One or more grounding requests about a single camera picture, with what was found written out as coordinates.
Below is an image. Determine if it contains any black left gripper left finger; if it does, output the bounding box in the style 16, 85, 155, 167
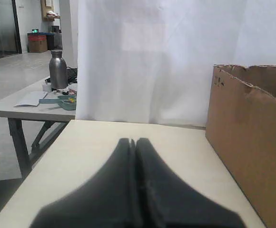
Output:
31, 138, 138, 228

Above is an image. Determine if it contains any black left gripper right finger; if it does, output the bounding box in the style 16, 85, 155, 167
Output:
135, 138, 245, 228

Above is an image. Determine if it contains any large open cardboard box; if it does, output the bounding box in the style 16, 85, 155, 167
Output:
206, 65, 276, 228

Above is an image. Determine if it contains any brown box with red top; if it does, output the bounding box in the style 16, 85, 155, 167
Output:
28, 33, 48, 53

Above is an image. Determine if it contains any teal plastic tray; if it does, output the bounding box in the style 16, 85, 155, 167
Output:
39, 95, 77, 111

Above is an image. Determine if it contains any white paper sheet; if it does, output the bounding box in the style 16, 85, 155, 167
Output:
14, 91, 48, 107

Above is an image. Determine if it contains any grey folding side table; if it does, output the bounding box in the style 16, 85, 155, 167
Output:
0, 79, 75, 178

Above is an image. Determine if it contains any black keyboard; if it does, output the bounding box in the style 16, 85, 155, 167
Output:
66, 67, 78, 84

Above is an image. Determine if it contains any white curtain backdrop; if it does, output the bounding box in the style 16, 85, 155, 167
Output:
76, 0, 276, 126

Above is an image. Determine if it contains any grey metal water bottle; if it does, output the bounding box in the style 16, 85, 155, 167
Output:
49, 50, 68, 89

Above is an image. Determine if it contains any black bin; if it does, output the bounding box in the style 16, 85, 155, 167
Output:
46, 33, 55, 50

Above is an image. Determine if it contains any wooden wall shelf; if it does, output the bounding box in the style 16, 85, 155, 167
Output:
40, 0, 60, 21

